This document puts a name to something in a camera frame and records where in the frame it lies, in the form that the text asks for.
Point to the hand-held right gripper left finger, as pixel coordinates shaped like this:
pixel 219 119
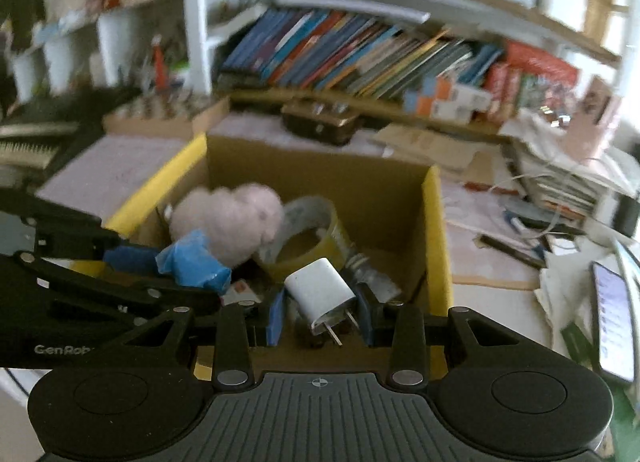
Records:
pixel 275 314

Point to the white wooden bookshelf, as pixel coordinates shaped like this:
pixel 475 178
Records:
pixel 197 16

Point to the black power adapter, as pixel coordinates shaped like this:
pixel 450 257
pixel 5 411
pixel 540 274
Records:
pixel 627 219

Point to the grey white bottle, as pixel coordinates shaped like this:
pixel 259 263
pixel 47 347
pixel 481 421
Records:
pixel 375 279

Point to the yellow tape roll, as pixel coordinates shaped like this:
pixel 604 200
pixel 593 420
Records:
pixel 342 242

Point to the long row of leaning books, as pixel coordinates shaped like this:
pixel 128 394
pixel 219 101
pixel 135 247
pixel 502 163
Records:
pixel 350 51

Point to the white pen holder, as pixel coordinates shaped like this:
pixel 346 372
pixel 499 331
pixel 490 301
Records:
pixel 562 1

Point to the red glue bottle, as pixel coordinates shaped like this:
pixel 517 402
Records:
pixel 161 66

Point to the white charger plug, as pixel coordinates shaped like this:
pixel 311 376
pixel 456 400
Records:
pixel 320 292

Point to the wooden chessboard box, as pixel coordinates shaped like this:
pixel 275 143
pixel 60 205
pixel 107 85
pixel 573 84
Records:
pixel 165 109

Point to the yellow cardboard box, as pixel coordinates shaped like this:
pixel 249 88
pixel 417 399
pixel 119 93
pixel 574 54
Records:
pixel 370 202

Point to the pink checkered cloth desktop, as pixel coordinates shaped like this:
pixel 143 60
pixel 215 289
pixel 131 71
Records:
pixel 120 166

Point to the thick red dictionary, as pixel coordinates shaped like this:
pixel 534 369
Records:
pixel 540 61

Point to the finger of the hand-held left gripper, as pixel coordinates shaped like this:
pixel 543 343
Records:
pixel 127 259
pixel 195 262

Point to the dark brown case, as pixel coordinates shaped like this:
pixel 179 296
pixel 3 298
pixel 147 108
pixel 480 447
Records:
pixel 320 124

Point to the orange white small box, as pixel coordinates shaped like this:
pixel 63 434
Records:
pixel 460 91
pixel 435 109

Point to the black piano keyboard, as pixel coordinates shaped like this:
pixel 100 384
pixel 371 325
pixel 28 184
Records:
pixel 75 116

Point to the stack of papers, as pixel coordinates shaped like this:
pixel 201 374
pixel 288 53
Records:
pixel 560 181

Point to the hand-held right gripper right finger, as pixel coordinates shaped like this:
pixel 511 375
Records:
pixel 367 317

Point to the smartphone with lit screen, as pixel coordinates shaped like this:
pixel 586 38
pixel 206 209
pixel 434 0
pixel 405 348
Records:
pixel 612 322

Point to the black pen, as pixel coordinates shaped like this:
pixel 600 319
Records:
pixel 510 249

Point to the thick green book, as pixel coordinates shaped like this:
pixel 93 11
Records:
pixel 580 347

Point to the pink plush toy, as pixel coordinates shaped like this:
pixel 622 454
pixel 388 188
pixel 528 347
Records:
pixel 230 222

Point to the pink cup holder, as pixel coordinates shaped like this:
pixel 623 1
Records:
pixel 595 121

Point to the flat cardboard sheet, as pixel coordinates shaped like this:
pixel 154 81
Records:
pixel 425 146

